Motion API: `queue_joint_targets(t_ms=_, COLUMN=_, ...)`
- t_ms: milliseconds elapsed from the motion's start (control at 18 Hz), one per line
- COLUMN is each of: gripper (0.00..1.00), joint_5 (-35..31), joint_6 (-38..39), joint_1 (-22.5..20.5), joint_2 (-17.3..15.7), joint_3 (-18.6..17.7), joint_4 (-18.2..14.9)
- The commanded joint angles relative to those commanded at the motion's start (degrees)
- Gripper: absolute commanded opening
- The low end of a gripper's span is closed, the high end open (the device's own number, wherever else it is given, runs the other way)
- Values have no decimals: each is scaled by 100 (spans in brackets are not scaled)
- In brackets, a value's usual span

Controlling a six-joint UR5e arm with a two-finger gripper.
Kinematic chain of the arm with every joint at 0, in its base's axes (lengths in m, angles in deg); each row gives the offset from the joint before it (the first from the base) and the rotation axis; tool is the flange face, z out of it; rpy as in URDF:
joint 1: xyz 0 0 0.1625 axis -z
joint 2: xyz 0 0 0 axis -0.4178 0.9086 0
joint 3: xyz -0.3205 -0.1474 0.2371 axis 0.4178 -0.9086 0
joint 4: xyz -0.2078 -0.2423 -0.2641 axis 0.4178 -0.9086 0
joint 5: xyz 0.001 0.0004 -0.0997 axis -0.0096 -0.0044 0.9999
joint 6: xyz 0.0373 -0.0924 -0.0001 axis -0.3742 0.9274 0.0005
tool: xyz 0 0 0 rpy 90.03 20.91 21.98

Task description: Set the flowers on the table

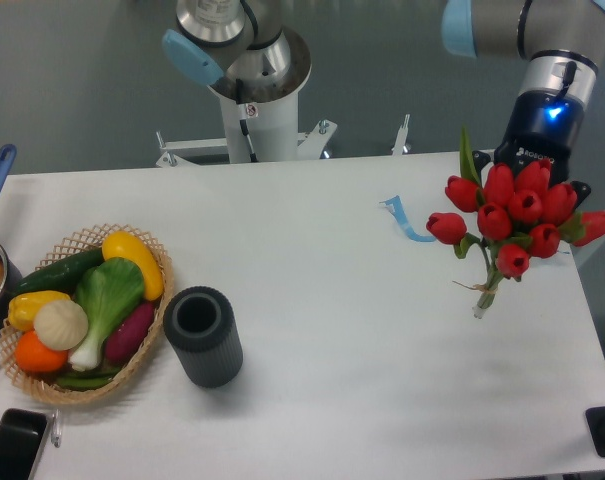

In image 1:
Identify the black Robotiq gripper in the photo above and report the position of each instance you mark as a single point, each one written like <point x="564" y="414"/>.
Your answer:
<point x="540" y="127"/>

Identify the red tulip bouquet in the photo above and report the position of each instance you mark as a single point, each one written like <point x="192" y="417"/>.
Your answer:
<point x="511" y="219"/>

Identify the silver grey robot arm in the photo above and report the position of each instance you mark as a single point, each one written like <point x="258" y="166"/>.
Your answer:
<point x="563" y="42"/>

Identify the light blue ribbon strip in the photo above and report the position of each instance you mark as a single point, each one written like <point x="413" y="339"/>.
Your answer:
<point x="395" y="207"/>

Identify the dark grey ribbed vase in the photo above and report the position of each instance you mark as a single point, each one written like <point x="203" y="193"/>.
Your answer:
<point x="200" y="325"/>

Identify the yellow squash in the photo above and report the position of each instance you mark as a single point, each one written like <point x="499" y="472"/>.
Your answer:
<point x="122" y="244"/>

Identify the green bok choy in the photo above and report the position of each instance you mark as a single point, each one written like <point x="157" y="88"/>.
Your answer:
<point x="107" y="294"/>

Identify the purple sweet potato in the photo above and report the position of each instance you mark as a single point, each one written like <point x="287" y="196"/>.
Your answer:
<point x="124" y="342"/>

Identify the woven wicker basket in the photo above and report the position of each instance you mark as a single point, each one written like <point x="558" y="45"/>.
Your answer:
<point x="83" y="240"/>

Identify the green cucumber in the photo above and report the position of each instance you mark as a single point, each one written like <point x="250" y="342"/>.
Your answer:
<point x="62" y="275"/>

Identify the cream steamed bun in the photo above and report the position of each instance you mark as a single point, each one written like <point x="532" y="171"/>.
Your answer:
<point x="61" y="325"/>

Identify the green pea pods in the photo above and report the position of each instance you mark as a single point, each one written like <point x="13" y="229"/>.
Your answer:
<point x="84" y="381"/>

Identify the yellow bell pepper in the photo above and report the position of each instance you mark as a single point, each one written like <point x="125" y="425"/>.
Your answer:
<point x="24" y="307"/>

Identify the orange fruit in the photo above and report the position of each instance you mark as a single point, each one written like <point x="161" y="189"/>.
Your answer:
<point x="33" y="356"/>

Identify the clear pen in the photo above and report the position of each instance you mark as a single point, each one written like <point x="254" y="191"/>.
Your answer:
<point x="56" y="429"/>

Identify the black smartphone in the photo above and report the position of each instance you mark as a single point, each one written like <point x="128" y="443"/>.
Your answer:
<point x="22" y="435"/>

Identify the white metal mounting frame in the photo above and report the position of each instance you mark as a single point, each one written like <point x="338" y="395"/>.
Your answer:
<point x="311" y="145"/>

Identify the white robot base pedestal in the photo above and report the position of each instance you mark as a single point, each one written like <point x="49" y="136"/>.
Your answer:
<point x="258" y="98"/>

